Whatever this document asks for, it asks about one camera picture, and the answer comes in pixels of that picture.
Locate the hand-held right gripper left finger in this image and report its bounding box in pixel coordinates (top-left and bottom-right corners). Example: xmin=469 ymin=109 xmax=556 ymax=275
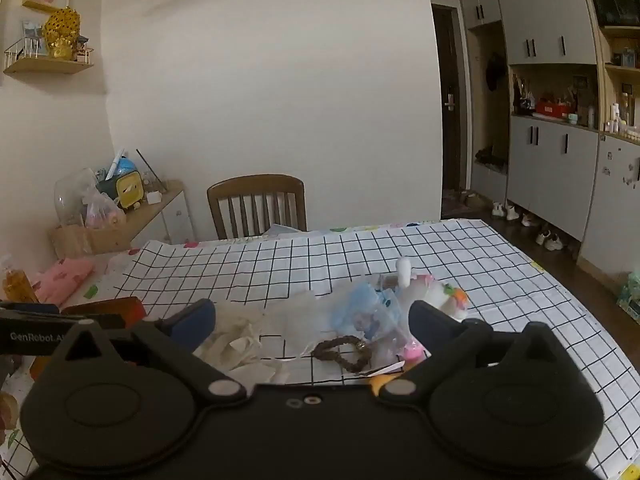
xmin=60 ymin=299 xmax=248 ymax=404

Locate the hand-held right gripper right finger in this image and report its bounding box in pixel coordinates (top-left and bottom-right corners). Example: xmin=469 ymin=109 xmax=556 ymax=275
xmin=375 ymin=301 xmax=568 ymax=404

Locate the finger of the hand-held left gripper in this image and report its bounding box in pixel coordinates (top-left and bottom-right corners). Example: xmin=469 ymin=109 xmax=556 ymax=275
xmin=0 ymin=301 xmax=62 ymax=315
xmin=0 ymin=310 xmax=126 ymax=357

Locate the white cloth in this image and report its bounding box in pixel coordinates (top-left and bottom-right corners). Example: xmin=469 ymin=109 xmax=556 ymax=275
xmin=195 ymin=300 xmax=283 ymax=383

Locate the red tin box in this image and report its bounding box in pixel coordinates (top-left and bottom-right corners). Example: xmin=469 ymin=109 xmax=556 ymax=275
xmin=30 ymin=296 xmax=148 ymax=381

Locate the translucent plastic bag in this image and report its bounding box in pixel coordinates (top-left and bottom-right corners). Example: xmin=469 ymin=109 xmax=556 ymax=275
xmin=265 ymin=291 xmax=326 ymax=346

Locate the amber drink bottle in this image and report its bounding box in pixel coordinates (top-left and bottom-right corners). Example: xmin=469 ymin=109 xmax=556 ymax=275
xmin=0 ymin=254 xmax=40 ymax=305

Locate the white plush toy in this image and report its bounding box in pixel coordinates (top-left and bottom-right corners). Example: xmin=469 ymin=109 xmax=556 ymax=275
xmin=395 ymin=256 xmax=470 ymax=323

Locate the pink printed cloth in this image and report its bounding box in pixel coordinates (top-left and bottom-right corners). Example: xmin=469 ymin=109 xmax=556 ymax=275
xmin=34 ymin=257 xmax=96 ymax=307

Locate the colourful dotted white tablecloth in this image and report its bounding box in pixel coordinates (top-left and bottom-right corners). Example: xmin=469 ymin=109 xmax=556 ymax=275
xmin=0 ymin=220 xmax=451 ymax=480

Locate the cardboard box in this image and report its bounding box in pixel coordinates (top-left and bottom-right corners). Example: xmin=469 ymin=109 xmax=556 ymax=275
xmin=48 ymin=224 xmax=132 ymax=261

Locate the black checked white tablecloth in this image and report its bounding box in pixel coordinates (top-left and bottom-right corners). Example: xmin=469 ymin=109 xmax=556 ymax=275
xmin=0 ymin=217 xmax=640 ymax=480

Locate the wooden side cabinet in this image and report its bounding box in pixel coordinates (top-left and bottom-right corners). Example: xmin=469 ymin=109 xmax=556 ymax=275
xmin=114 ymin=180 xmax=197 ymax=253

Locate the clear glass jar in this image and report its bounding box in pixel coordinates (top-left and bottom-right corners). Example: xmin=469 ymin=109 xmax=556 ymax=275
xmin=53 ymin=168 xmax=99 ymax=227

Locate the plastic bag of colourful items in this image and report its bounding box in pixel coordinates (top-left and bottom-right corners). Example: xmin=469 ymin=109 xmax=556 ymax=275
xmin=82 ymin=186 xmax=127 ymax=231

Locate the wooden chair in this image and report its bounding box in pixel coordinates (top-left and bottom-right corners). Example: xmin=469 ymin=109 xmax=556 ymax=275
xmin=207 ymin=174 xmax=307 ymax=241

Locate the thin dark stick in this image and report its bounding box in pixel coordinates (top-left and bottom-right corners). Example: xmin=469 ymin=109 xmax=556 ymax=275
xmin=136 ymin=149 xmax=167 ymax=195

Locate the green packet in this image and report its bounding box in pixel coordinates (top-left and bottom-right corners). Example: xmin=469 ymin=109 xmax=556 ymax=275
xmin=616 ymin=271 xmax=640 ymax=323

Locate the red storage box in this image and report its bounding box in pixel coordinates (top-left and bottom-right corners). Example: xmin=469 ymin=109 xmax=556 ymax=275
xmin=535 ymin=99 xmax=574 ymax=121

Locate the hanging dark bag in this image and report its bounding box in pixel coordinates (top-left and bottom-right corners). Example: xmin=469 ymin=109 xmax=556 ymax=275
xmin=485 ymin=51 xmax=508 ymax=93

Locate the dark door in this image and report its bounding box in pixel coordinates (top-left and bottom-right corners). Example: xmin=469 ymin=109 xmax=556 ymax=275
xmin=431 ymin=3 xmax=470 ymax=207

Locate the blue card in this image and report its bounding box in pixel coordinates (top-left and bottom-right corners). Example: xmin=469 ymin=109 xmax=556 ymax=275
xmin=21 ymin=20 xmax=45 ymax=57

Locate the gold ornament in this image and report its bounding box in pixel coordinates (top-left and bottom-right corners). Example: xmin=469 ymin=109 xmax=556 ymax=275
xmin=42 ymin=6 xmax=82 ymax=60

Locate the row of cosmetic bottles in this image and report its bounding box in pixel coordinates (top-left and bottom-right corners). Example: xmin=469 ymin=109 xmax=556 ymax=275
xmin=602 ymin=85 xmax=640 ymax=137

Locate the grey wardrobe cabinet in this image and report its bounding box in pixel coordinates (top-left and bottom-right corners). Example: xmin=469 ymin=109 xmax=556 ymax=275
xmin=459 ymin=0 xmax=640 ymax=281

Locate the wooden wall shelf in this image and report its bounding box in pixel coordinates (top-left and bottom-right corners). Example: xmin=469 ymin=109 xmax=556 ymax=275
xmin=3 ymin=44 xmax=96 ymax=76

